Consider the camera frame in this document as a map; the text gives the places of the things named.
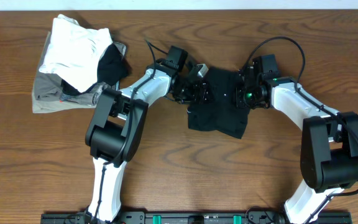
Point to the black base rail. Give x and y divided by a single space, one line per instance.
255 216

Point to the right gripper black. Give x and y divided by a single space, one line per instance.
240 102

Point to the black t-shirt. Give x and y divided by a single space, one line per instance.
220 113

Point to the white folded garment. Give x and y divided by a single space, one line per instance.
74 52

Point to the grey folded garment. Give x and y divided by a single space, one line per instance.
46 91

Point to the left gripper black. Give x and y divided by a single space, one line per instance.
203 98

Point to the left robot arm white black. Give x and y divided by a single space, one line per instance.
115 132

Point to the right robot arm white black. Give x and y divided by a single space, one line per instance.
329 145

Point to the black folded garment in pile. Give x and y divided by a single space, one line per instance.
112 67

